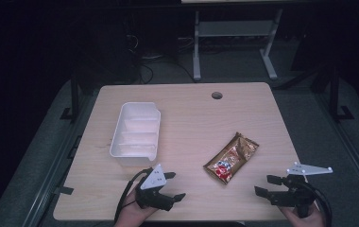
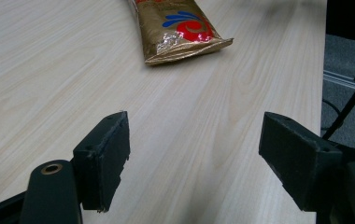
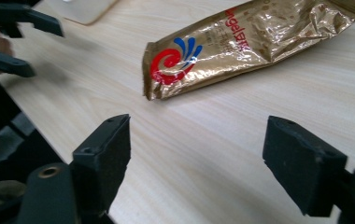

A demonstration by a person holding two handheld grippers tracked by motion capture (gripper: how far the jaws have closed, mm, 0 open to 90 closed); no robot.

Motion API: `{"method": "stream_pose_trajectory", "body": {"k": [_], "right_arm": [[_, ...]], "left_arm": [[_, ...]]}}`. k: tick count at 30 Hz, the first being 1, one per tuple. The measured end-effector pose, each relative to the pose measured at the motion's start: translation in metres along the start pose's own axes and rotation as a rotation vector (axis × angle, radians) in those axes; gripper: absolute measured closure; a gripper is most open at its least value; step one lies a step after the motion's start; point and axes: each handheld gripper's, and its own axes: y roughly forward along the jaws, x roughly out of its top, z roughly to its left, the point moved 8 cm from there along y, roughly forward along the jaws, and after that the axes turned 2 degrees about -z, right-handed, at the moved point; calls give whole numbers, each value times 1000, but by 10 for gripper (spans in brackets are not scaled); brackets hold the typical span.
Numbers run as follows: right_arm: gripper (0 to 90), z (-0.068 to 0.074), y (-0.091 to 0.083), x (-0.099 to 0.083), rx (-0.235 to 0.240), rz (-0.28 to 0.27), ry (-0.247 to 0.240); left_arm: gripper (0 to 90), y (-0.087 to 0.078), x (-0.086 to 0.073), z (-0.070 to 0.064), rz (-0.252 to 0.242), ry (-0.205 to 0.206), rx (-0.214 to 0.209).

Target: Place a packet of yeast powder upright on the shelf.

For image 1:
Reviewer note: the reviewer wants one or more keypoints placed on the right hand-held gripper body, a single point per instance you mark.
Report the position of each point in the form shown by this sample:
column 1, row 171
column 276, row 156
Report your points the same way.
column 294, row 195

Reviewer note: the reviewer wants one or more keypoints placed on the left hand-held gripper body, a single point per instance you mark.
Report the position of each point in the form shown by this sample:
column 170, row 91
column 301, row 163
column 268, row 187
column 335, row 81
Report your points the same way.
column 154, row 181

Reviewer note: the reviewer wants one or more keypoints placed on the person's right hand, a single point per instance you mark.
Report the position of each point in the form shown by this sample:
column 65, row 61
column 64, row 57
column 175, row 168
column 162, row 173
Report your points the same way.
column 306, row 222

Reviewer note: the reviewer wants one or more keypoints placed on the person's left hand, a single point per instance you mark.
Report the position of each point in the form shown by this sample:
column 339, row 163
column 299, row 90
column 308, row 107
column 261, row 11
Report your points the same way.
column 130, row 214

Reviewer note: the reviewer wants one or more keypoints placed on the brown and red snack packet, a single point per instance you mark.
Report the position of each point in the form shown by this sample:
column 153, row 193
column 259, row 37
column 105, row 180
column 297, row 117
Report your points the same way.
column 231, row 159

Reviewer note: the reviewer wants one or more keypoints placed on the white plastic divided bin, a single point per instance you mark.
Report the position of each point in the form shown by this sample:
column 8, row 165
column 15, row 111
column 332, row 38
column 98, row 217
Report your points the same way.
column 136, row 135

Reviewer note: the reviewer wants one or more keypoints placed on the black metal stand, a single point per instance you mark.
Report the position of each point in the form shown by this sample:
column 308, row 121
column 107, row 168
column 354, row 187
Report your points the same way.
column 335, row 94
column 74, row 97

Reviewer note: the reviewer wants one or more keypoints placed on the black table edge bracket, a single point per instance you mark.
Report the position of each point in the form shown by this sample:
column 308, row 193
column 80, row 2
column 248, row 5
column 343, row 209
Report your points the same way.
column 64, row 190

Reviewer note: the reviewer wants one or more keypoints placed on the white metal desk frame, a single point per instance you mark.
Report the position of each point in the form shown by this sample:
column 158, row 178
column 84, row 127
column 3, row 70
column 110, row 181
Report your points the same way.
column 234, row 28

